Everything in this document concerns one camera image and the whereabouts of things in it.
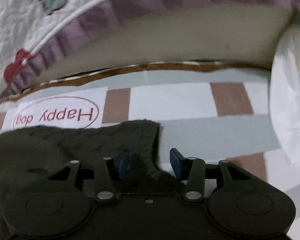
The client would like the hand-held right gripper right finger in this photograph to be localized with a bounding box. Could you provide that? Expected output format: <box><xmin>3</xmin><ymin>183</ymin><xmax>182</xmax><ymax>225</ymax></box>
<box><xmin>169</xmin><ymin>148</ymin><xmax>252</xmax><ymax>203</ymax></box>

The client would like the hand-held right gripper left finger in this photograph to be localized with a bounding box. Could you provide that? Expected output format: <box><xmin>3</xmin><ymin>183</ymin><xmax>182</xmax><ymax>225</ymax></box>
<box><xmin>48</xmin><ymin>150</ymin><xmax>131</xmax><ymax>203</ymax></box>

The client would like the dark green sweater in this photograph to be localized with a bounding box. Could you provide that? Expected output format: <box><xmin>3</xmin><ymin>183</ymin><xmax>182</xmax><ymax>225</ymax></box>
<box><xmin>0</xmin><ymin>119</ymin><xmax>189</xmax><ymax>220</ymax></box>

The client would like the checkered floor mat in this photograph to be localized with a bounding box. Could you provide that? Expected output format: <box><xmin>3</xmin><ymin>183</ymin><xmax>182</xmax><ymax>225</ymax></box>
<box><xmin>0</xmin><ymin>60</ymin><xmax>300</xmax><ymax>205</ymax></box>

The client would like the cream bed base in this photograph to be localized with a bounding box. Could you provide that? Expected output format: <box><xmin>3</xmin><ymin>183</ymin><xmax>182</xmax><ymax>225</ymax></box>
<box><xmin>55</xmin><ymin>4</ymin><xmax>298</xmax><ymax>80</ymax></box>

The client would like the bear printed quilt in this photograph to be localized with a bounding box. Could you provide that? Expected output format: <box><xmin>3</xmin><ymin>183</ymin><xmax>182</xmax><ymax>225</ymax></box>
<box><xmin>0</xmin><ymin>0</ymin><xmax>300</xmax><ymax>105</ymax></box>

